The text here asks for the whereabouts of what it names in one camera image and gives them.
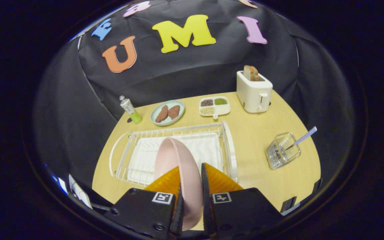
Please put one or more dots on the brown meat piece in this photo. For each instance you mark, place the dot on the brown meat piece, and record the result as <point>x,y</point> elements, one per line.
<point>174,112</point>
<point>161,114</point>

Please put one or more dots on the white drip tray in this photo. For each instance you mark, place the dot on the white drip tray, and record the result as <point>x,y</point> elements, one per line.
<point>208,146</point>

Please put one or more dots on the pink plate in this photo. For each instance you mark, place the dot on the pink plate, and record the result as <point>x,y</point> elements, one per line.
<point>190,186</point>

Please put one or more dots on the toasted bread slice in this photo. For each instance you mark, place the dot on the toasted bread slice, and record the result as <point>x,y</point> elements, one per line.
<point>247,72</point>
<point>255,74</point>

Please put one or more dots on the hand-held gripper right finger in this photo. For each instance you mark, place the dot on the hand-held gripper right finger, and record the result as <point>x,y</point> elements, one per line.
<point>207,216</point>

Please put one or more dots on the green liquid bottle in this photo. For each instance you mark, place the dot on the green liquid bottle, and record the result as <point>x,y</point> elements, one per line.
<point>130,110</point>

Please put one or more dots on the white flat object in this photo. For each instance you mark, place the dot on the white flat object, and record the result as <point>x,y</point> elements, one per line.
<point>80,193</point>

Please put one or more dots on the black table clamp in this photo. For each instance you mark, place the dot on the black table clamp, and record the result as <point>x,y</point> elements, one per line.
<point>288,204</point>

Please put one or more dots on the cream toaster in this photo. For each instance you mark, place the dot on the cream toaster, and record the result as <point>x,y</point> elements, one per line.
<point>252,96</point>

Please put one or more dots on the computer monitor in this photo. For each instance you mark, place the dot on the computer monitor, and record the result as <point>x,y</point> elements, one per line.
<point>63,185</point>

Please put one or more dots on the white divided condiment dish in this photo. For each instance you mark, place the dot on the white divided condiment dish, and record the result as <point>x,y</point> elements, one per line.
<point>223,109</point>

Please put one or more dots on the light green plate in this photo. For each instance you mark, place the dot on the light green plate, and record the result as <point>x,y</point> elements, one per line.
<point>176,103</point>

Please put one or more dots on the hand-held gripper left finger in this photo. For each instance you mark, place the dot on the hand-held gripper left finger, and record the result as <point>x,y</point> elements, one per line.
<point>178,223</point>

